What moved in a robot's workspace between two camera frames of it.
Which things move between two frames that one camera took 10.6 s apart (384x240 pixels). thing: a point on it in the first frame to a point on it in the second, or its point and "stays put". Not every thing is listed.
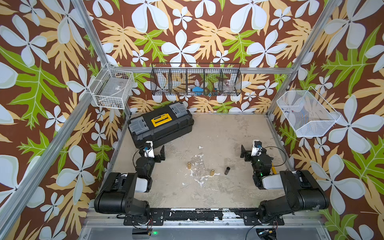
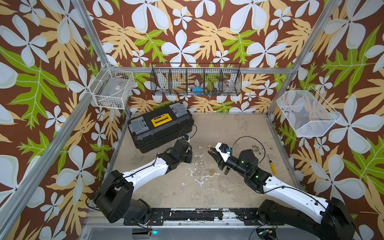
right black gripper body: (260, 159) to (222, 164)
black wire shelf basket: (196, 79) stays put
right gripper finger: (242, 152) to (216, 155)
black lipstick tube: (227, 170) stays put
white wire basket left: (111, 88) stays put
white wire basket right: (307, 112) stays put
